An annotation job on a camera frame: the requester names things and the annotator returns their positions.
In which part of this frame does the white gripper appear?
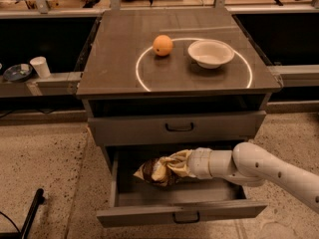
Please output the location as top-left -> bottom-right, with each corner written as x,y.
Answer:
156,147 -> 212,187

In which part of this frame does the brown chip bag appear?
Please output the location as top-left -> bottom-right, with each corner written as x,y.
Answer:
133,155 -> 197,188

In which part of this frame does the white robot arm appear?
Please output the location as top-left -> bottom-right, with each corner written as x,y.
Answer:
152,142 -> 319,213

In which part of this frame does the closed grey upper drawer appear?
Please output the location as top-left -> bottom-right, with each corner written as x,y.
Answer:
88,111 -> 266,146

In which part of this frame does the open grey middle drawer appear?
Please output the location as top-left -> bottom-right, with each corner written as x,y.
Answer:
97,143 -> 267,228

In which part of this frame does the grey drawer cabinet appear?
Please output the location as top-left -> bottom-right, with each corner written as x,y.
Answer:
76,7 -> 283,171

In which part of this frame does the white bowl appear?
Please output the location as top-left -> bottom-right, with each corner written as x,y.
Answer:
187,39 -> 234,69

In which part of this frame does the orange fruit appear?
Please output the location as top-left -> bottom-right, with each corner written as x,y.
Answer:
153,35 -> 173,57

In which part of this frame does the grey low side shelf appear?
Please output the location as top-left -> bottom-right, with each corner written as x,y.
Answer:
0,72 -> 82,98

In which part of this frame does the black bar on floor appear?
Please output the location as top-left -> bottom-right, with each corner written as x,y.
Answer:
0,188 -> 45,239

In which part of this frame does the white paper cup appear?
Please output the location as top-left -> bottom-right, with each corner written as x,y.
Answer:
30,57 -> 51,79

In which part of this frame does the dark round dish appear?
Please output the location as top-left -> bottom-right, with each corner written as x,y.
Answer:
3,64 -> 33,83

